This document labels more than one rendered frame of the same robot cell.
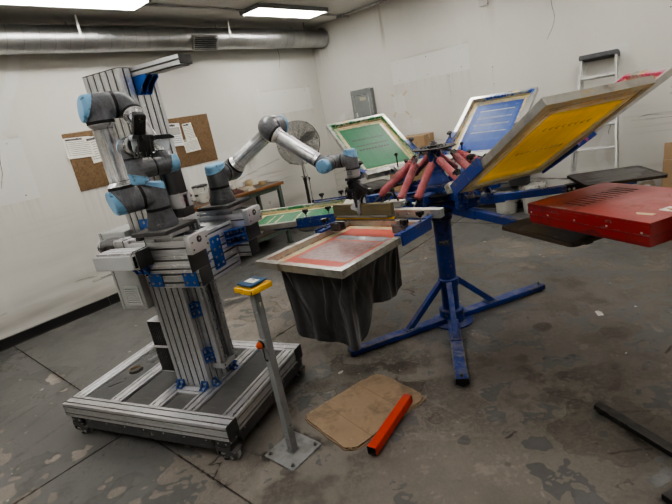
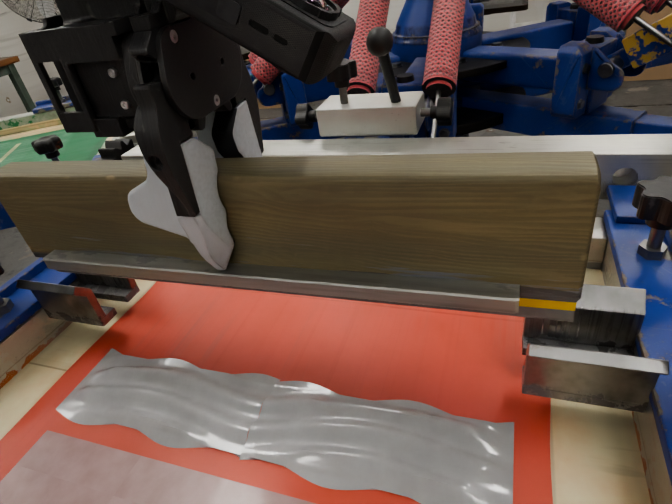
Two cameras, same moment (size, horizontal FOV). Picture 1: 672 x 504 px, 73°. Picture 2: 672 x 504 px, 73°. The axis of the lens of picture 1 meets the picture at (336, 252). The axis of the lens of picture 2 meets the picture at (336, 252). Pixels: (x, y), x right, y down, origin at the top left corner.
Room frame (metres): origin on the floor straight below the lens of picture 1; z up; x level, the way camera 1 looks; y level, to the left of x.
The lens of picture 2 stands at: (2.21, -0.15, 1.25)
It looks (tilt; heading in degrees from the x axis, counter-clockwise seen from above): 34 degrees down; 341
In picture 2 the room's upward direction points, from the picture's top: 10 degrees counter-clockwise
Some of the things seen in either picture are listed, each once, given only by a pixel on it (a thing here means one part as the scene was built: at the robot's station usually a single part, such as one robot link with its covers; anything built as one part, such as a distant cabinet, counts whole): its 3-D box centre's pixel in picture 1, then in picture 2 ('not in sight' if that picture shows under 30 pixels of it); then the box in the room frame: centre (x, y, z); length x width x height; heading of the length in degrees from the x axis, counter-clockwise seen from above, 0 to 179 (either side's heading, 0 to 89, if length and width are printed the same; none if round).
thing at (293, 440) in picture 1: (274, 371); not in sight; (2.01, 0.41, 0.48); 0.22 x 0.22 x 0.96; 47
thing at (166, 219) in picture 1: (161, 216); not in sight; (2.23, 0.81, 1.31); 0.15 x 0.15 x 0.10
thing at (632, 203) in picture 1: (626, 210); not in sight; (1.76, -1.20, 1.06); 0.61 x 0.46 x 0.12; 17
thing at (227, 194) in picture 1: (221, 194); not in sight; (2.67, 0.60, 1.31); 0.15 x 0.15 x 0.10
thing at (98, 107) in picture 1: (111, 155); not in sight; (2.14, 0.92, 1.63); 0.15 x 0.12 x 0.55; 129
